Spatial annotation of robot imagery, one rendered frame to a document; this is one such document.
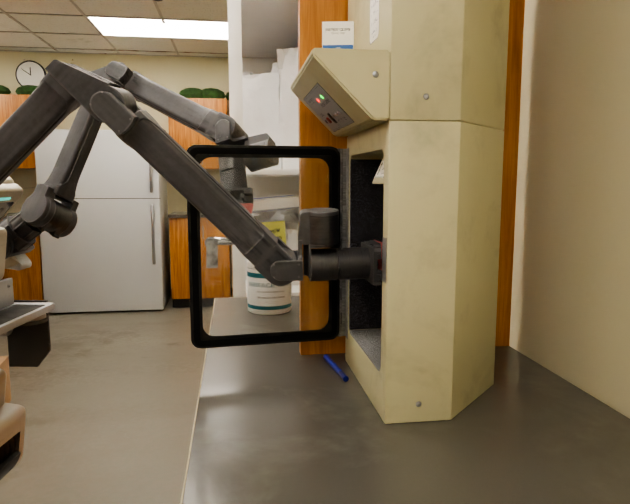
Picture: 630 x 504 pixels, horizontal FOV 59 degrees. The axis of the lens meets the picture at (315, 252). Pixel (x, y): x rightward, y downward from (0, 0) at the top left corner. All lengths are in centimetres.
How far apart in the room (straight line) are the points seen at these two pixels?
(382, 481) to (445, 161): 46
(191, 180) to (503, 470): 64
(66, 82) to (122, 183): 484
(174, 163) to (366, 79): 34
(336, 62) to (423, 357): 47
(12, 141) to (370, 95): 57
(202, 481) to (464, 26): 73
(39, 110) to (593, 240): 99
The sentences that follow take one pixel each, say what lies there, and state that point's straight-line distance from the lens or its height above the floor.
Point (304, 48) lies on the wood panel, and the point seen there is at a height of 159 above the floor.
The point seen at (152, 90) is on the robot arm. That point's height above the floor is 153.
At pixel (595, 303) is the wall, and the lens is 117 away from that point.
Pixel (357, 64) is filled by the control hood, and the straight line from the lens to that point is 85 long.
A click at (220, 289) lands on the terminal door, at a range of 112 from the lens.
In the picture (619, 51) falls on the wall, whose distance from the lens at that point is 115.
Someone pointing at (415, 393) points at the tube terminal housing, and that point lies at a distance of 93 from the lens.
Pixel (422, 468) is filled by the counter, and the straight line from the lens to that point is 82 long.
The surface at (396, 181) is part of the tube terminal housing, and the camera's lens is 85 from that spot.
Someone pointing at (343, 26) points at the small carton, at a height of 156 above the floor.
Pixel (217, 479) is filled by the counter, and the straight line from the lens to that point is 79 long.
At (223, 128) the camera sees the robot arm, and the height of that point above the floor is 143.
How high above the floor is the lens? 132
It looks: 7 degrees down
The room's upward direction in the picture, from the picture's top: straight up
